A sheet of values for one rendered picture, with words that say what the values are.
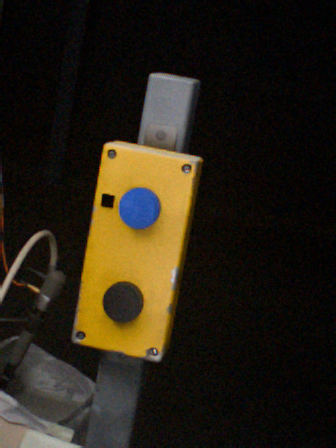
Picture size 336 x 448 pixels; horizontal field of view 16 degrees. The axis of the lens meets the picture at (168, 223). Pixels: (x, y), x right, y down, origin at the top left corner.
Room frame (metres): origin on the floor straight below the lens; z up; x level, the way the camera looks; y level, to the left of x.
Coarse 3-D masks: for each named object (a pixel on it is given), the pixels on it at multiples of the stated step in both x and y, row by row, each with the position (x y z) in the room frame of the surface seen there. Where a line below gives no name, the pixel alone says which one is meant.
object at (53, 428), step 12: (24, 432) 1.46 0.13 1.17; (36, 432) 1.46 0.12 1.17; (48, 432) 1.47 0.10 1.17; (60, 432) 1.47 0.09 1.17; (72, 432) 1.47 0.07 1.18; (24, 444) 1.45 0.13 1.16; (36, 444) 1.45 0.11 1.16; (48, 444) 1.45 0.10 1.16; (60, 444) 1.45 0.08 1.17; (72, 444) 1.45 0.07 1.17
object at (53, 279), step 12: (48, 264) 2.90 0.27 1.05; (48, 276) 2.89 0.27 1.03; (60, 276) 2.88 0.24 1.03; (36, 288) 2.91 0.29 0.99; (48, 288) 2.88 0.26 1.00; (60, 288) 2.88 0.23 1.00; (36, 300) 2.89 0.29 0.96; (48, 300) 2.88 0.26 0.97; (36, 312) 2.90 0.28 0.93; (24, 336) 2.90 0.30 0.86; (24, 348) 2.90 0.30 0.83; (12, 360) 2.90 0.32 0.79; (12, 372) 2.91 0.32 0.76; (0, 384) 2.91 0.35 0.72
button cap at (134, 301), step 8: (112, 288) 1.45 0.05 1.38; (120, 288) 1.44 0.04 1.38; (128, 288) 1.44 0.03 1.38; (136, 288) 1.45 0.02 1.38; (104, 296) 1.45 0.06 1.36; (112, 296) 1.45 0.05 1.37; (120, 296) 1.44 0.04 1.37; (128, 296) 1.44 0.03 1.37; (136, 296) 1.44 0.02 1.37; (104, 304) 1.45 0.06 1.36; (112, 304) 1.44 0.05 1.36; (120, 304) 1.44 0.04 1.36; (128, 304) 1.44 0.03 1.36; (136, 304) 1.44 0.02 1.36; (112, 312) 1.44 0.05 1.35; (120, 312) 1.44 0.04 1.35; (128, 312) 1.44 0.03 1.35; (136, 312) 1.44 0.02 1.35; (120, 320) 1.44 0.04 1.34; (128, 320) 1.44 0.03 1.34
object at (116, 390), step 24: (168, 96) 1.52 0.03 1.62; (192, 96) 1.52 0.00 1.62; (144, 120) 1.52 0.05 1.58; (168, 120) 1.52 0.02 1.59; (192, 120) 1.55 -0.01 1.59; (144, 360) 1.52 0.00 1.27; (96, 384) 1.52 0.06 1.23; (120, 384) 1.52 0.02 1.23; (144, 384) 1.55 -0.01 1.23; (96, 408) 1.52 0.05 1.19; (120, 408) 1.52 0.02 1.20; (96, 432) 1.52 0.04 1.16; (120, 432) 1.52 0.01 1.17
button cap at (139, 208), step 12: (132, 192) 1.45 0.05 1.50; (144, 192) 1.44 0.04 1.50; (120, 204) 1.45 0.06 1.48; (132, 204) 1.44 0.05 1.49; (144, 204) 1.44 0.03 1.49; (156, 204) 1.44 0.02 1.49; (120, 216) 1.45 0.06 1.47; (132, 216) 1.44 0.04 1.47; (144, 216) 1.44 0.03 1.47; (156, 216) 1.44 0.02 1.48; (144, 228) 1.44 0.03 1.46
